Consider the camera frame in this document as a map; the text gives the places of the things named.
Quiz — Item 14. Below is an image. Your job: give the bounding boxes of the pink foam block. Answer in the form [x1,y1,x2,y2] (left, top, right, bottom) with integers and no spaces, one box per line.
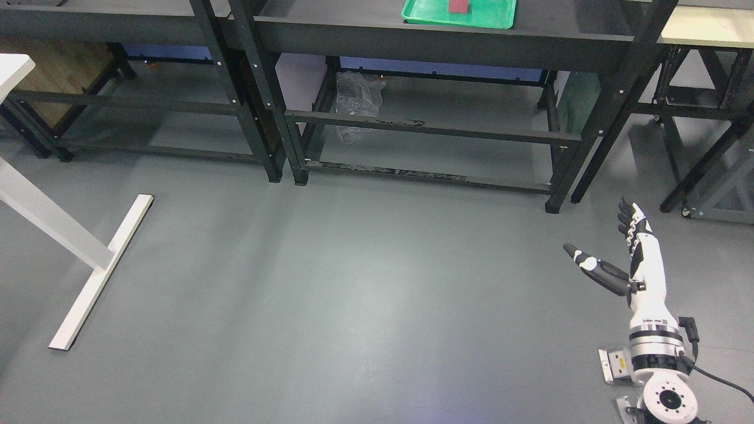
[447,0,469,14]

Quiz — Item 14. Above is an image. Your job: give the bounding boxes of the black left shelf unit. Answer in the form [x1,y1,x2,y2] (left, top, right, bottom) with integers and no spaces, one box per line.
[2,1,286,183]

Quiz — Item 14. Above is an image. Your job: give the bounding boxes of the white desk with leg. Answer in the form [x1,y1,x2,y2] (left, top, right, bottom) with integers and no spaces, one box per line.
[0,54,155,352]

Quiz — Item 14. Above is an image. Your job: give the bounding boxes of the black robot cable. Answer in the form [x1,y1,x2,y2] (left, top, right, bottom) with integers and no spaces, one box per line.
[677,317,754,396]

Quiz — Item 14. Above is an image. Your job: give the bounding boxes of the green plastic tray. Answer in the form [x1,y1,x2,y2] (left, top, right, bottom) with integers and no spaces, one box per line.
[401,1,517,29]

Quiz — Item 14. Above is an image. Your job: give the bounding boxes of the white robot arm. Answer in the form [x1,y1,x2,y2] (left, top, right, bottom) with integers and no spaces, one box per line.
[598,322,699,423]

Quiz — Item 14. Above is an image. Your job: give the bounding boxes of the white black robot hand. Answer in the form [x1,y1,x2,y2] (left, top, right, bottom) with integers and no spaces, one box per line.
[563,198,679,328]

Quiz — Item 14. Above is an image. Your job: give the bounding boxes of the black metal shelf unit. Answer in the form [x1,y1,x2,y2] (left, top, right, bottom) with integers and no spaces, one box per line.
[230,1,677,214]

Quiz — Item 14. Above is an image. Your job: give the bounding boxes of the clear plastic bag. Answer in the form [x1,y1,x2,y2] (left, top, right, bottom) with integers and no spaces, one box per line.
[336,71,387,118]

